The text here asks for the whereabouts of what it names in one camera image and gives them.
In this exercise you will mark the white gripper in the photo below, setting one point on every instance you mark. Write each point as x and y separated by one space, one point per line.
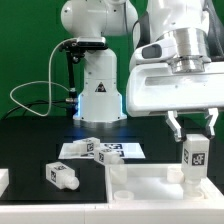
153 89

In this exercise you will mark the white square tabletop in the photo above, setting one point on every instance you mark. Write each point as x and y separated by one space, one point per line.
155 182

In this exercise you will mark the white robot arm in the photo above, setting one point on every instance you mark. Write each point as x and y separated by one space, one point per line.
170 61

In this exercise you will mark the paper sheet with tags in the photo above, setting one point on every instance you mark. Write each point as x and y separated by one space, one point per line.
126 150

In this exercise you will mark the white block far left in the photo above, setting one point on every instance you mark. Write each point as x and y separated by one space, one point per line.
4 180

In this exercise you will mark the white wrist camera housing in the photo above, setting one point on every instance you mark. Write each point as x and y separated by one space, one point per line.
156 52

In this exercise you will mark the white obstacle frame front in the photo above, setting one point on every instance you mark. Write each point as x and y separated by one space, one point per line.
183 212

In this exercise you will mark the black camera on stand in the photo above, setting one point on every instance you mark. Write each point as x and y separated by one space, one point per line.
75 49

